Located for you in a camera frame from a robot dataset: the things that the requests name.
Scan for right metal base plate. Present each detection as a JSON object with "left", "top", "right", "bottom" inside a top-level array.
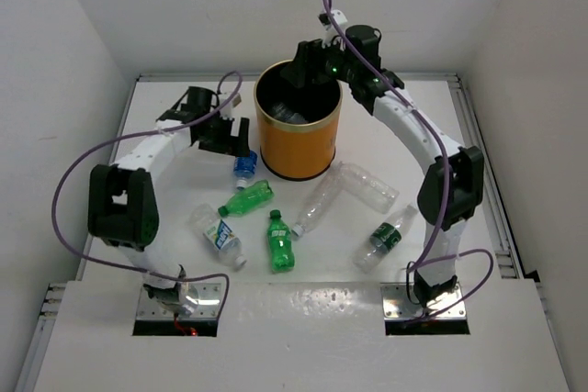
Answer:
[{"left": 380, "top": 283, "right": 467, "bottom": 321}]

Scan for green Sprite bottle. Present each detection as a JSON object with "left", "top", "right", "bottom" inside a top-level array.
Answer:
[{"left": 266, "top": 209, "right": 295, "bottom": 273}]

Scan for orange cylindrical bin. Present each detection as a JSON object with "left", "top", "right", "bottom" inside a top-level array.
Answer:
[{"left": 254, "top": 61, "right": 343, "bottom": 181}]

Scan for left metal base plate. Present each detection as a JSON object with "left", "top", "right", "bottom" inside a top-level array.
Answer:
[{"left": 136, "top": 283, "right": 223, "bottom": 321}]

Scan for small blue label bottle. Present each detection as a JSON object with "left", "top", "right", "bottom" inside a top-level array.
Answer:
[{"left": 232, "top": 150, "right": 257, "bottom": 191}]

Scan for clear bottle dark green label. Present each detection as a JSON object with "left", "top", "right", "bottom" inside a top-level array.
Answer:
[{"left": 353, "top": 204, "right": 419, "bottom": 273}]

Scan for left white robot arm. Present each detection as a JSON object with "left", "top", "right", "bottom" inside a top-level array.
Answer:
[{"left": 88, "top": 86, "right": 250, "bottom": 314}]

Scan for large clear crushed bottle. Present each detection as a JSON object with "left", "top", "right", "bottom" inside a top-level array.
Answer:
[{"left": 336, "top": 162, "right": 400, "bottom": 214}]

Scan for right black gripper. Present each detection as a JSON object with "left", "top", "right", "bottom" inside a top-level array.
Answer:
[{"left": 282, "top": 31, "right": 357, "bottom": 88}]

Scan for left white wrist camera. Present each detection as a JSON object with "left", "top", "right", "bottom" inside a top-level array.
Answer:
[{"left": 225, "top": 93, "right": 242, "bottom": 109}]

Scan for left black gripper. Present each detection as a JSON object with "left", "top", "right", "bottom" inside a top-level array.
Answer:
[{"left": 198, "top": 112, "right": 250, "bottom": 157}]

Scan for clear bottle white blue label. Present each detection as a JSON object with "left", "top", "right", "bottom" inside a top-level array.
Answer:
[{"left": 190, "top": 204, "right": 247, "bottom": 271}]

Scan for clear ribbed bottle white cap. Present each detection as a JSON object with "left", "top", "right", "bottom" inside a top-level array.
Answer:
[{"left": 291, "top": 172, "right": 342, "bottom": 238}]

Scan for green bottle sideways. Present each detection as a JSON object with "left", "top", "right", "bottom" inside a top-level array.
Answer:
[{"left": 218, "top": 180, "right": 274, "bottom": 218}]

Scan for metal base plate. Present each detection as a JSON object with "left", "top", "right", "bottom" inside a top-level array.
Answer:
[
  {"left": 380, "top": 283, "right": 467, "bottom": 321},
  {"left": 136, "top": 283, "right": 223, "bottom": 321}
]

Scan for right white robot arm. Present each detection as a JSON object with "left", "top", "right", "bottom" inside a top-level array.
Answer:
[{"left": 280, "top": 25, "right": 484, "bottom": 306}]

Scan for purple cable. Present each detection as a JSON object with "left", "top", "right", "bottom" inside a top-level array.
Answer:
[
  {"left": 321, "top": 0, "right": 496, "bottom": 319},
  {"left": 51, "top": 71, "right": 243, "bottom": 310}
]

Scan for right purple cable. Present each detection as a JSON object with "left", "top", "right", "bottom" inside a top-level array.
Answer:
[{"left": 321, "top": 0, "right": 496, "bottom": 319}]

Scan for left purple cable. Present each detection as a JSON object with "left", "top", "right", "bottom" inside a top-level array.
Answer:
[{"left": 51, "top": 71, "right": 243, "bottom": 310}]

